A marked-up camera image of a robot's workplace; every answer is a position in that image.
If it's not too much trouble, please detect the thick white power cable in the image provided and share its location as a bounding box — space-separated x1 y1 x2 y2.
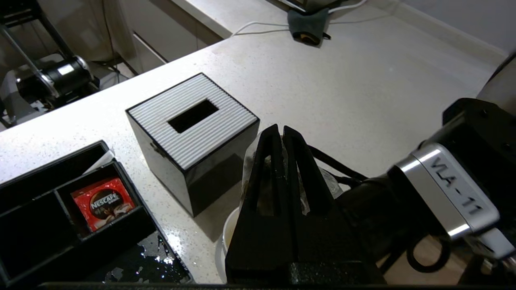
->
329 0 368 13

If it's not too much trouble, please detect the white saucer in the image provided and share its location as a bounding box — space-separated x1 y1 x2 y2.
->
215 238 231 283

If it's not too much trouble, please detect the grey-blue cloth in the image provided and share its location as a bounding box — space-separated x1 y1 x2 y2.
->
287 8 332 46

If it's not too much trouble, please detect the black tissue box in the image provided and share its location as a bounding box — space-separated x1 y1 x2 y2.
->
126 72 260 218

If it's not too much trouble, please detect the black cup white inside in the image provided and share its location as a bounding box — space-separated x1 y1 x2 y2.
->
223 207 243 260

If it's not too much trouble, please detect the thin white wire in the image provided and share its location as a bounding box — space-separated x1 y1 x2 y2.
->
232 21 291 37

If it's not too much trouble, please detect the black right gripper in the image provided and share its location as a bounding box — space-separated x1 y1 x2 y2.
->
308 144 444 268

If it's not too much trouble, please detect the red sachet packet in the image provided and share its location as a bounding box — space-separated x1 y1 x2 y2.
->
71 177 136 232

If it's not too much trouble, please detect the white sachet packet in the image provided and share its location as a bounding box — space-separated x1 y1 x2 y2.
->
83 149 116 175

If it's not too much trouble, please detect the black serving tray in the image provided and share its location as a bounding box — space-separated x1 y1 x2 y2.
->
85 232 195 285

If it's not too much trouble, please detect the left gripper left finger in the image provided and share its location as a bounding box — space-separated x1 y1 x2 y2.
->
225 124 297 285

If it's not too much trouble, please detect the pyramid tea bag with string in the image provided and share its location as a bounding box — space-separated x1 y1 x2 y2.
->
240 133 344 216

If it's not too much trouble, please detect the black compartment organizer box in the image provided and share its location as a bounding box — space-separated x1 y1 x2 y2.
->
0 140 158 285

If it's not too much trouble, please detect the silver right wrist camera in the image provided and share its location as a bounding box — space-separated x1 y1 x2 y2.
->
393 143 516 260

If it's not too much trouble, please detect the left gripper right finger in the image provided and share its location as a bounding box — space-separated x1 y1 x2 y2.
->
282 126 371 285

